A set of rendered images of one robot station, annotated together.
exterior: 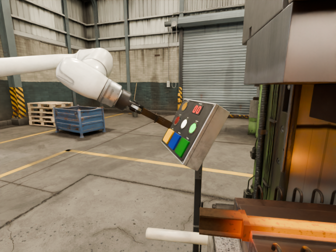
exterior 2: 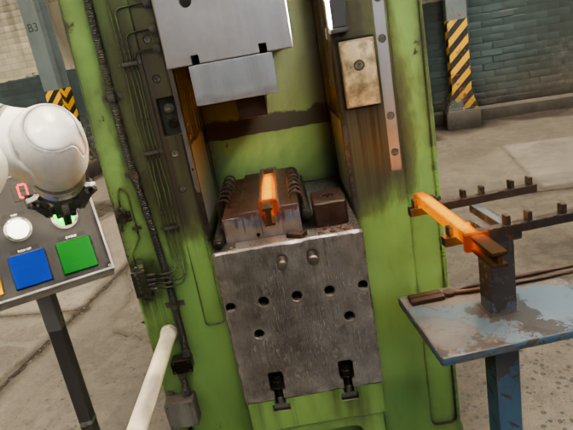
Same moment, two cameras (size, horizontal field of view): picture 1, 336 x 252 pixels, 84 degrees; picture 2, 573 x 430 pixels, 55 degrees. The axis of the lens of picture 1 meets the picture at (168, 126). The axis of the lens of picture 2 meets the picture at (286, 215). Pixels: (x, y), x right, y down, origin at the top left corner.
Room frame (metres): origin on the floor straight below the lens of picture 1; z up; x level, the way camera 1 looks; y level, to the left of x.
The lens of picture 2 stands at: (0.44, 1.17, 1.39)
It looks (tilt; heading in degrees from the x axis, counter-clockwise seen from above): 18 degrees down; 263
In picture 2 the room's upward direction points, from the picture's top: 10 degrees counter-clockwise
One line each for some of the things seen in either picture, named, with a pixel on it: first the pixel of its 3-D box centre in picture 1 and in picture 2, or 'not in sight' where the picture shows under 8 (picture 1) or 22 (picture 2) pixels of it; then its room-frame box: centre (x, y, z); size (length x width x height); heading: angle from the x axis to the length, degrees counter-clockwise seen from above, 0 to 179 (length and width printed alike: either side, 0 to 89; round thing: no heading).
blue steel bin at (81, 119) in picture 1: (79, 119); not in sight; (5.24, 2.50, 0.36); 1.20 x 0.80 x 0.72; 59
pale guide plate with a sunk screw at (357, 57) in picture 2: not in sight; (359, 72); (0.02, -0.25, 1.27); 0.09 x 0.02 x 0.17; 172
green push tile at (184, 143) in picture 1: (182, 147); (77, 254); (0.78, -0.06, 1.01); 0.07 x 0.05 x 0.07; 17
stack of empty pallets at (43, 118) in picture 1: (51, 113); not in sight; (6.51, 4.05, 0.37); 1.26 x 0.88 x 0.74; 71
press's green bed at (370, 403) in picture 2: not in sight; (318, 401); (0.26, -0.37, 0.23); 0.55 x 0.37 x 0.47; 82
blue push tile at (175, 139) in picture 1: (175, 141); (30, 269); (0.88, -0.03, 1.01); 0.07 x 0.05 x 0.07; 17
